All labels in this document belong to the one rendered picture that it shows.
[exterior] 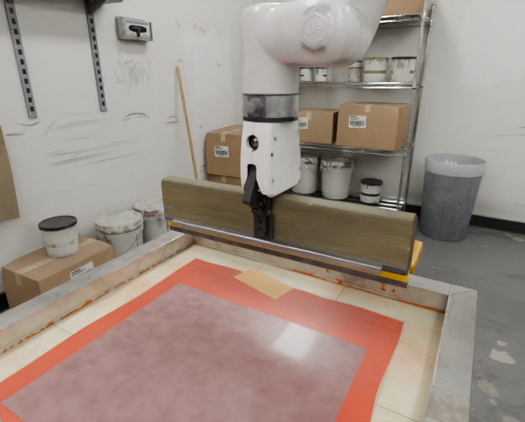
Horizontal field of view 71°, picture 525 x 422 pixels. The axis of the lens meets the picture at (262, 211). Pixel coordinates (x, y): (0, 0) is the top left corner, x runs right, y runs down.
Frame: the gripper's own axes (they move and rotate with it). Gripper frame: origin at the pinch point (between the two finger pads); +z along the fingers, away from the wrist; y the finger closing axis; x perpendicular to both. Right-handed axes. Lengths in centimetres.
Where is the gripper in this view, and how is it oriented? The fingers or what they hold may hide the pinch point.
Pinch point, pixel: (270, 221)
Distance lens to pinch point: 55.5
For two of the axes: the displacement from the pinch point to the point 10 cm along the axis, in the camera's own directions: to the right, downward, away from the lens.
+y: 5.0, -3.0, 8.1
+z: 0.1, 9.4, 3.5
